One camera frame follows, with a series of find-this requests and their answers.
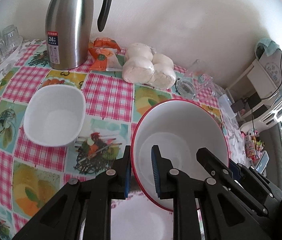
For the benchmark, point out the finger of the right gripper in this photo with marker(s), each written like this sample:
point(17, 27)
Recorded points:
point(255, 183)
point(224, 176)

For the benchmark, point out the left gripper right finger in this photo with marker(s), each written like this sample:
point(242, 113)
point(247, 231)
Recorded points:
point(204, 207)

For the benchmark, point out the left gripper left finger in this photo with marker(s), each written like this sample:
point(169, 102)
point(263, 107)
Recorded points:
point(82, 210)

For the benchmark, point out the strawberry pattern red-rimmed bowl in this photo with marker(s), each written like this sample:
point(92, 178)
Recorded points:
point(179, 128)

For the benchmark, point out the floral rimmed round plate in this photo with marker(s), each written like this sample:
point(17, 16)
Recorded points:
point(137, 217)

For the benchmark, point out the white square bowl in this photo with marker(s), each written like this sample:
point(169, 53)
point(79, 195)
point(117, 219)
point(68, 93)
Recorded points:
point(55, 115)

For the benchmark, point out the colourful candy packet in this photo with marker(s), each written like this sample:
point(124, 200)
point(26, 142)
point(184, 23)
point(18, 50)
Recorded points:
point(251, 147)

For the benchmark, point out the clear plastic box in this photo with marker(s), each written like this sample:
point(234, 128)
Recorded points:
point(225, 104)

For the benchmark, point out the black power adapter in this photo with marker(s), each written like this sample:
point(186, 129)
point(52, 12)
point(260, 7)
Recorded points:
point(239, 106)

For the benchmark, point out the white shelf unit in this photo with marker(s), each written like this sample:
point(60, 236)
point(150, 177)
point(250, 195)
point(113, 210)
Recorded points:
point(261, 85)

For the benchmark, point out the glass ashtray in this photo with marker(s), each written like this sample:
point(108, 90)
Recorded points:
point(186, 88)

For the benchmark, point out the clear glass mug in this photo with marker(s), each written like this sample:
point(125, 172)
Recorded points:
point(202, 83)

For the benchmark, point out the bag of steamed buns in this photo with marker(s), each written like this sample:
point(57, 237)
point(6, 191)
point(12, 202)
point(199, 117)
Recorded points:
point(144, 66)

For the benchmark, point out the orange snack packet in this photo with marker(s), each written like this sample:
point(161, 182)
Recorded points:
point(107, 55)

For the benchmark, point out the stainless steel thermos jug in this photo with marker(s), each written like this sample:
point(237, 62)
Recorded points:
point(68, 26)

